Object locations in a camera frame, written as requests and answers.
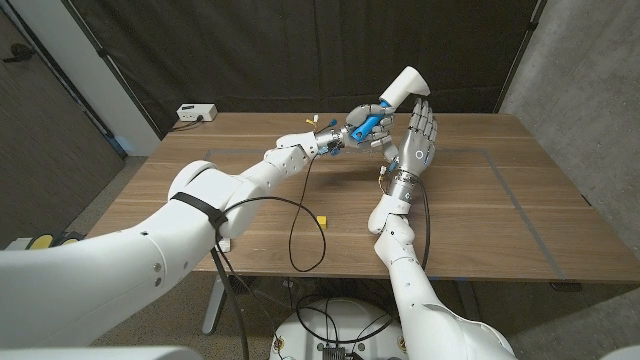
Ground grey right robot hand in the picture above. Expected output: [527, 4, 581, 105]
[382, 97, 439, 204]

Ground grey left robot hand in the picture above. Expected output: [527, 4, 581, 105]
[329, 102, 401, 164]

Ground blue handled white lint roller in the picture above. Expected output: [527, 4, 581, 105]
[351, 65, 431, 143]

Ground black backdrop curtain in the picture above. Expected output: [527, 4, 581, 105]
[62, 0, 549, 137]

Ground black backdrop stand pole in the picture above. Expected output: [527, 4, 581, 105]
[494, 0, 547, 114]
[62, 0, 164, 139]

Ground grey table leg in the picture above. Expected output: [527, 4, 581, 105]
[202, 274, 229, 335]
[455, 279, 484, 326]

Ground white power outlet box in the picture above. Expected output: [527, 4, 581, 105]
[176, 103, 219, 123]

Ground white robot torso base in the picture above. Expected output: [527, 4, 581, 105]
[272, 298, 406, 360]

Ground white robot chest edge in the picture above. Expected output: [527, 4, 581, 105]
[0, 345, 204, 360]

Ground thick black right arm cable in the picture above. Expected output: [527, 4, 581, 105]
[417, 179, 432, 271]

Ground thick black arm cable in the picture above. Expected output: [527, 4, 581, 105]
[209, 247, 250, 360]
[417, 179, 432, 271]

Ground thin black left wrist cable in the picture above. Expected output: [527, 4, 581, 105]
[217, 154, 329, 275]

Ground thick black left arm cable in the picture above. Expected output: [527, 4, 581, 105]
[209, 247, 250, 360]

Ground black door handle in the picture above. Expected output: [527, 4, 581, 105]
[2, 43, 36, 64]

